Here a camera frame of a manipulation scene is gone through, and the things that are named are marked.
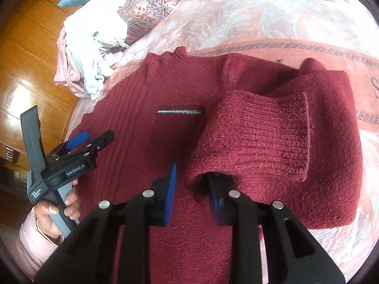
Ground dark red knit sweater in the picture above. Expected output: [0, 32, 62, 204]
[75, 47, 362, 283]

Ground person's left hand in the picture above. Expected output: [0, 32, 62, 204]
[34, 179, 81, 240]

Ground pink jacket left forearm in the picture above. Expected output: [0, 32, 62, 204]
[8, 208, 64, 281]

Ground pink floral bed blanket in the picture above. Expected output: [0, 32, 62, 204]
[68, 0, 378, 280]

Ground paisley patterned pillow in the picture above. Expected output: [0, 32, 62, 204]
[117, 0, 180, 45]

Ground pile of pale clothes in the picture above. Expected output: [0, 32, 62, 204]
[54, 0, 128, 100]

